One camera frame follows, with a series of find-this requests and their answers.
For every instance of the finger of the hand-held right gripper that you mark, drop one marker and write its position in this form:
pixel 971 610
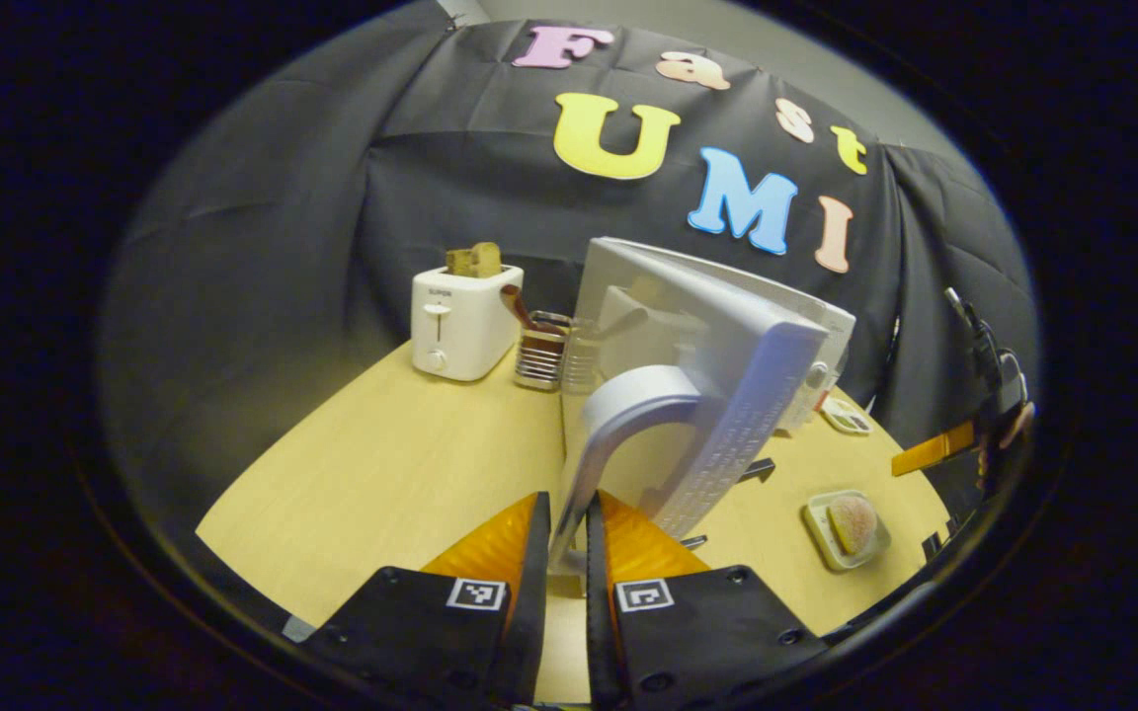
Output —
pixel 934 449

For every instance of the beige square plate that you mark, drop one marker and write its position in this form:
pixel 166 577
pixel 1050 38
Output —
pixel 821 538

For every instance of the round orange sugared bun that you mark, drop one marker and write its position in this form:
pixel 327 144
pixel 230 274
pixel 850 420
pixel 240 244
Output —
pixel 853 521

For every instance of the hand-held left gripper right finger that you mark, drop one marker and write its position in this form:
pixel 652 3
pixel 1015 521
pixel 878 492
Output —
pixel 599 612

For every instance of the white microwave oven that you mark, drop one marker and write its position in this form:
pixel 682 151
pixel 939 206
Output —
pixel 727 336

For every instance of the brown bread slice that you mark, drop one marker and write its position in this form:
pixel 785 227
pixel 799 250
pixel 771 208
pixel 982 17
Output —
pixel 475 261

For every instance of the black backdrop cloth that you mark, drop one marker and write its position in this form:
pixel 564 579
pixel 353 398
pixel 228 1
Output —
pixel 332 197

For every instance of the white divided dish of beans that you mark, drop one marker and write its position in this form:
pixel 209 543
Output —
pixel 846 417

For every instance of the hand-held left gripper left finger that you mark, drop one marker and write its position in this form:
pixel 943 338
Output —
pixel 532 602

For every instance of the white toaster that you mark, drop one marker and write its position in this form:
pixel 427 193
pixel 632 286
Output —
pixel 460 331

